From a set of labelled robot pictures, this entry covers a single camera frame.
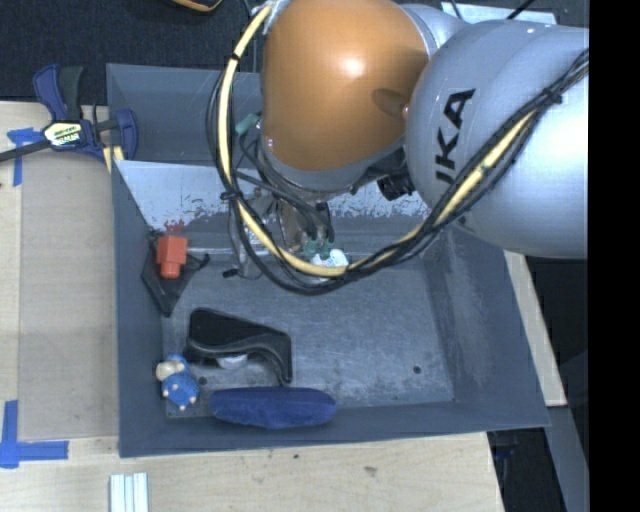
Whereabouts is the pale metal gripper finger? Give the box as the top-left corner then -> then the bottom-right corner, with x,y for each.
230,225 -> 262,279

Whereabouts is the white round object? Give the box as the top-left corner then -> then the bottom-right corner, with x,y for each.
309,247 -> 350,270

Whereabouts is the orange-red plastic block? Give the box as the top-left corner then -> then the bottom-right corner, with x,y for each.
155,234 -> 189,279

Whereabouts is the black curved plastic object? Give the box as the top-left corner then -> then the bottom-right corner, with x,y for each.
183,306 -> 294,387

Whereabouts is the grey metal bin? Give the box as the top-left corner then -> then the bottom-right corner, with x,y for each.
105,63 -> 552,459

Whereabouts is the blue toy figure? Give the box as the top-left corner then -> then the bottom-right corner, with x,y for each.
155,353 -> 202,413

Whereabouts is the dark blue cloth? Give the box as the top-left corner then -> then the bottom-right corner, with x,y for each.
208,386 -> 338,431

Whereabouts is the pale wood flat board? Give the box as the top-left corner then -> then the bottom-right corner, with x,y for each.
16,158 -> 121,442

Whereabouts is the black cylinder on white bracket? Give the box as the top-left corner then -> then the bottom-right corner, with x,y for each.
375,171 -> 417,202

